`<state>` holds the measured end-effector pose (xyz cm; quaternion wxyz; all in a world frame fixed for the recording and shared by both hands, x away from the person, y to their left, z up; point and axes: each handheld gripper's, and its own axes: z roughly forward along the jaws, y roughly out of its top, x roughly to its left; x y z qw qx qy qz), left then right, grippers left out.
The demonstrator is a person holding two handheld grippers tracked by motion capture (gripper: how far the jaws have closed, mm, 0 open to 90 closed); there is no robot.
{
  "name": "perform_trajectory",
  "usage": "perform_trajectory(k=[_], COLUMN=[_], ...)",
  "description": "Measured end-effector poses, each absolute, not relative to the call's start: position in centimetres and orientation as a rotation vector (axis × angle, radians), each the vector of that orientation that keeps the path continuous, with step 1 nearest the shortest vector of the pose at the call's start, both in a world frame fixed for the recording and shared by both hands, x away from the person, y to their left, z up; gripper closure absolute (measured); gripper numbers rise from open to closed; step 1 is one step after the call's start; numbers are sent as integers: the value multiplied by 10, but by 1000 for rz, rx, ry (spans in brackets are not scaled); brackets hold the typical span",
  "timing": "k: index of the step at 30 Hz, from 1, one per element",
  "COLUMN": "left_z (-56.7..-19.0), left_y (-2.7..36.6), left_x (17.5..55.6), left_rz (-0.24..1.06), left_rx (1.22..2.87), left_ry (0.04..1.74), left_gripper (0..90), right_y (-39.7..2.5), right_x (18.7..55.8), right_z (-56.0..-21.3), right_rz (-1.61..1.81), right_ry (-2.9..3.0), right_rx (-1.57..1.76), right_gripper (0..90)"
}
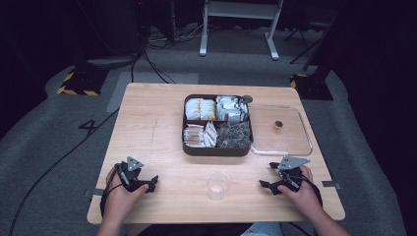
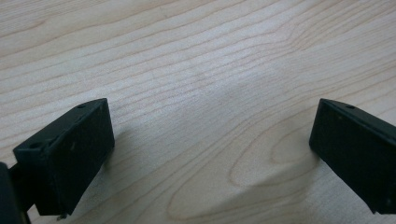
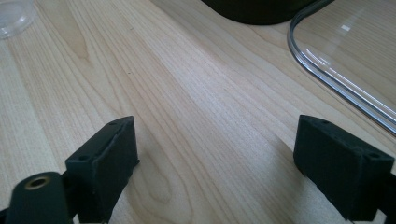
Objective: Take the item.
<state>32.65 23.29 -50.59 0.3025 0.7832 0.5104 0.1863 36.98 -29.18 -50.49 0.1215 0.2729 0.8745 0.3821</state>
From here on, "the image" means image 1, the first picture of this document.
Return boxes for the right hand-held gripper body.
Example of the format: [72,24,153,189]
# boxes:
[272,155,312,195]

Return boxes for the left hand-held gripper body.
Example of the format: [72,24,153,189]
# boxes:
[114,156,150,193]

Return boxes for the person's right hand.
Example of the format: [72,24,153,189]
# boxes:
[277,165,325,220]

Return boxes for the person's left hand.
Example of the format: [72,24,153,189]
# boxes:
[102,166,149,224]

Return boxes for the clear lid with knob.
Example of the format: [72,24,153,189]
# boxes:
[247,103,314,157]

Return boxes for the grey tape strip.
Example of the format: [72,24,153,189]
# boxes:
[84,188,105,199]
[321,180,342,191]

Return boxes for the person's light blue trousers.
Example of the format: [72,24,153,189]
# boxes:
[240,221,283,236]

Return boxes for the pile of dark packets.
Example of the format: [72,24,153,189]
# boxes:
[215,120,253,149]

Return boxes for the clear plastic cup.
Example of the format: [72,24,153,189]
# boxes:
[206,170,232,202]

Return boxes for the brown compartment box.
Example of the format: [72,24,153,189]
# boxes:
[181,93,255,157]

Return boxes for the pile of white brown sachets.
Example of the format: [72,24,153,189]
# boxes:
[183,121,218,148]

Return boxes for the pile of silver packets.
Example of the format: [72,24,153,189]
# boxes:
[215,94,250,123]

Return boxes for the pile of white yellow packets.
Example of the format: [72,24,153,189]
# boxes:
[184,97,217,122]

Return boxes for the black yellow striped stand base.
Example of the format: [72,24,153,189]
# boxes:
[56,66,110,97]
[289,73,334,101]

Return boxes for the black tripod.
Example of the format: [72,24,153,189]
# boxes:
[282,22,327,73]

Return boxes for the right hand-held gripper cable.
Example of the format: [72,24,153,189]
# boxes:
[300,172,325,208]

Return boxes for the hand-held gripper cable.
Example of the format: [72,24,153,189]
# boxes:
[300,172,325,208]
[99,162,123,218]

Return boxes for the left hand-held gripper cable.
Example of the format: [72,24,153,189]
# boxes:
[99,162,123,218]

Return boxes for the long black floor cable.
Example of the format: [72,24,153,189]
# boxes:
[7,108,120,236]

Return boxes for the white metal stand frame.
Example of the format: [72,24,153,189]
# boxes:
[199,0,285,61]

